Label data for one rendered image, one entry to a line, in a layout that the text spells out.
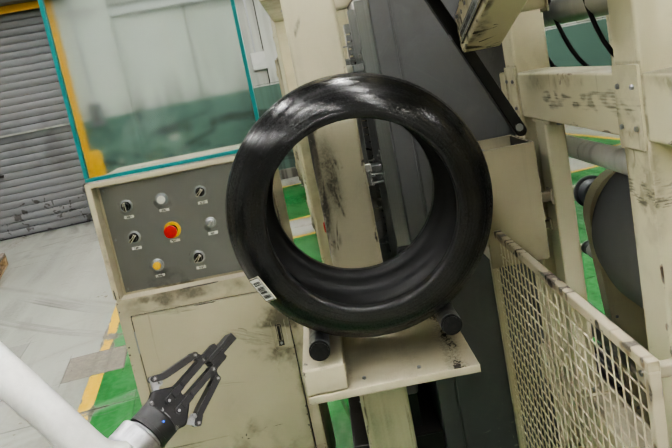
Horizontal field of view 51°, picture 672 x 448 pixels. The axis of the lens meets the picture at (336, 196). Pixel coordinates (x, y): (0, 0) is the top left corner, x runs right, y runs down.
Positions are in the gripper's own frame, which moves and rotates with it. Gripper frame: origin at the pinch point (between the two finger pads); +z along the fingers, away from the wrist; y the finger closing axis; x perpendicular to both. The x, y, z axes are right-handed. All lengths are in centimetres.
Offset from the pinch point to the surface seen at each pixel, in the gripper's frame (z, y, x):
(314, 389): 10.3, 21.7, -3.6
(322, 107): 39, -21, 24
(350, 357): 26.1, 27.3, -11.4
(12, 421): 8, 5, -287
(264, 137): 30.7, -24.4, 14.7
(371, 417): 31, 51, -35
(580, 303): 31, 31, 50
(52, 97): 405, -238, -807
